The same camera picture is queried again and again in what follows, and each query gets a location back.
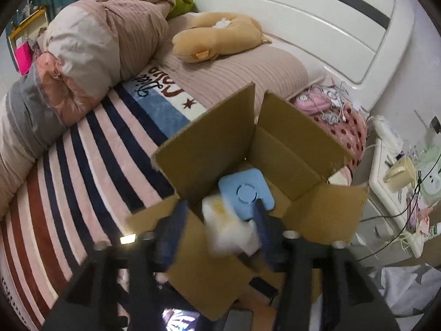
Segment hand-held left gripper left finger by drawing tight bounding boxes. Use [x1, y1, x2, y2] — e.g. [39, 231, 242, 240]
[43, 200, 190, 331]

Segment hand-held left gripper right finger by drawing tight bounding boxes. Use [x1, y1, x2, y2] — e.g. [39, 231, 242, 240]
[252, 200, 401, 331]

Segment white yellow soft object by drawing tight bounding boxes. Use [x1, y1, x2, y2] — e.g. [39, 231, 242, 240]
[201, 195, 261, 256]

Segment blue square plastic device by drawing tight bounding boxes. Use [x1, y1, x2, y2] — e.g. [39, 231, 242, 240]
[218, 168, 275, 222]

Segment brown cardboard box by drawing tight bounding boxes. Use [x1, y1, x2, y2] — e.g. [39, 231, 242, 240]
[126, 82, 370, 321]

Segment striped fleece blanket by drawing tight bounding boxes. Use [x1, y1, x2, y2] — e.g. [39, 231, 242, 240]
[0, 58, 216, 331]

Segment white nightstand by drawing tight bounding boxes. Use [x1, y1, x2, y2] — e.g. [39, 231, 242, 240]
[354, 137, 441, 267]

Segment pink polka dot pillow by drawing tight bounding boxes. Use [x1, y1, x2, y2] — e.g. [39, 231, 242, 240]
[293, 86, 366, 181]

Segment pink plush pouch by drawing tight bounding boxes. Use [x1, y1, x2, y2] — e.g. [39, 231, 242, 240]
[293, 88, 332, 115]

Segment yellow plastic cup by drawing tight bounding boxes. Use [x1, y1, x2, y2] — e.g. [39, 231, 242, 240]
[383, 155, 417, 192]

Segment beige ribbed pillow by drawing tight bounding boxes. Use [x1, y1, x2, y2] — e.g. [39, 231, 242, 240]
[152, 13, 310, 111]

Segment grey star print cloth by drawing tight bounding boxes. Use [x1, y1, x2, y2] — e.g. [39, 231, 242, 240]
[368, 264, 441, 318]

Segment green round desk fan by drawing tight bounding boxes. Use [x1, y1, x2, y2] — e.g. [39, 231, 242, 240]
[414, 144, 441, 209]

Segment tan plush toy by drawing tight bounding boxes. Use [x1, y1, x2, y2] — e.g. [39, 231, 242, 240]
[171, 11, 273, 64]

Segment beige and peach rolled quilt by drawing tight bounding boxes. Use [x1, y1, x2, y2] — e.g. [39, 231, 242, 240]
[0, 0, 177, 216]

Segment white bed headboard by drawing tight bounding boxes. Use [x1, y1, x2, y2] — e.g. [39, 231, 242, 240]
[155, 0, 416, 111]

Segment green plush toy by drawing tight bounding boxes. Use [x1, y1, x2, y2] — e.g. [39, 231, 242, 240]
[167, 0, 198, 20]

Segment pink bag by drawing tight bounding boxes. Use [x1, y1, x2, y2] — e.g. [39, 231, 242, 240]
[14, 41, 35, 76]

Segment white charging cables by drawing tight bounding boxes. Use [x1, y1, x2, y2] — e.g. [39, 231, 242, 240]
[309, 82, 363, 125]

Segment black cable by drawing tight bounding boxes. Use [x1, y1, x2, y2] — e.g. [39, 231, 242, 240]
[357, 159, 441, 263]

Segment yellow frame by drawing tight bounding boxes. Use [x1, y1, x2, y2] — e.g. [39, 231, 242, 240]
[8, 8, 47, 42]

